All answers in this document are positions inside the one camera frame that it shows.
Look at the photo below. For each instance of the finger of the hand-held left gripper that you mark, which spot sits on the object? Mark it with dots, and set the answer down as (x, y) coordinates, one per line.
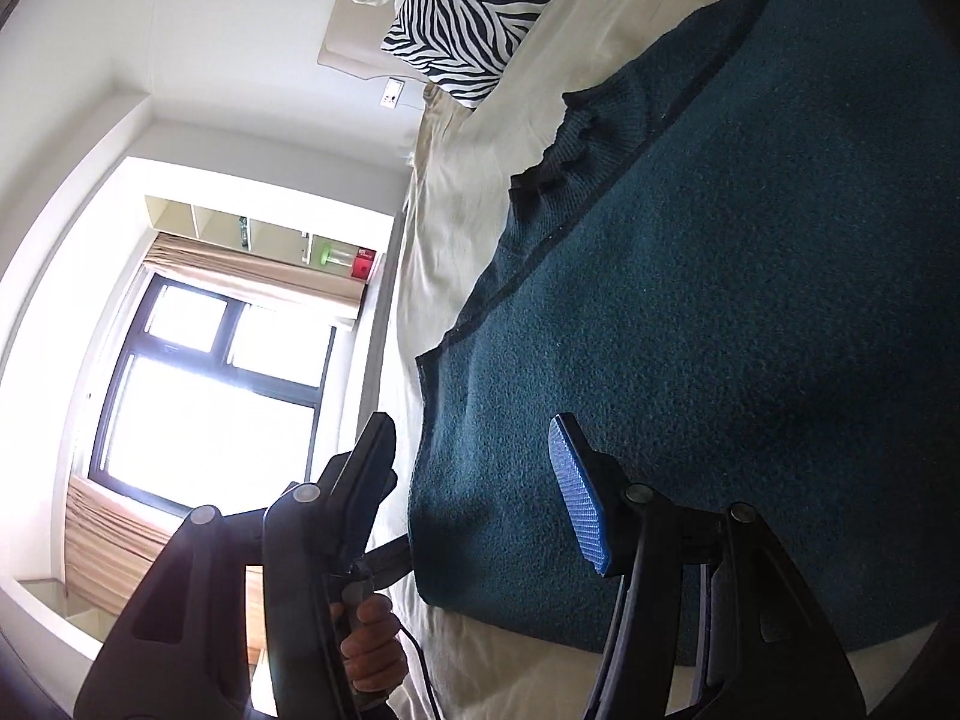
(390, 561)

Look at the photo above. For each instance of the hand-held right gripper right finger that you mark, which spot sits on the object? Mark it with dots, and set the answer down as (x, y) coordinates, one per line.
(581, 510)

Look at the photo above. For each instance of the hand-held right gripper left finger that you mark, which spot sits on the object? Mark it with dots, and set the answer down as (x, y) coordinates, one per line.
(367, 465)

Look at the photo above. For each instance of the dark teal knit sweater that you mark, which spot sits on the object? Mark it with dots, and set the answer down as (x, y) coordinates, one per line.
(712, 277)

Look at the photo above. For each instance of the person's left hand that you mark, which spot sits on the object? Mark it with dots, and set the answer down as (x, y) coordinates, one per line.
(371, 645)

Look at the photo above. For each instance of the black framed window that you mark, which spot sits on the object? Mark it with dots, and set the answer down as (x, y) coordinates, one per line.
(210, 390)

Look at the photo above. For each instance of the red box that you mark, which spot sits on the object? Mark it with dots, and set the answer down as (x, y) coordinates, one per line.
(363, 264)

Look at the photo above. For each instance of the green lidded jar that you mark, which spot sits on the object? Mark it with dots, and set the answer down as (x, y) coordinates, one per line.
(330, 253)

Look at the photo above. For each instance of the beige curtain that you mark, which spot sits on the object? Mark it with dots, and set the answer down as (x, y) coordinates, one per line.
(255, 274)
(112, 532)

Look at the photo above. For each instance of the beige bed sheet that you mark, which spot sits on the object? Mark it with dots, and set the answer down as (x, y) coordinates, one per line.
(465, 157)

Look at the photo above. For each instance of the zebra print pillow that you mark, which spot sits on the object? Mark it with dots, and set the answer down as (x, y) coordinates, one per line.
(480, 15)

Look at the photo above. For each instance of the white wall shelf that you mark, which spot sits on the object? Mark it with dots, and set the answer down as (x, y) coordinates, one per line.
(225, 221)

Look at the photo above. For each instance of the white wall socket panel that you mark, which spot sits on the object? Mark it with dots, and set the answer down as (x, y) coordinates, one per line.
(391, 94)

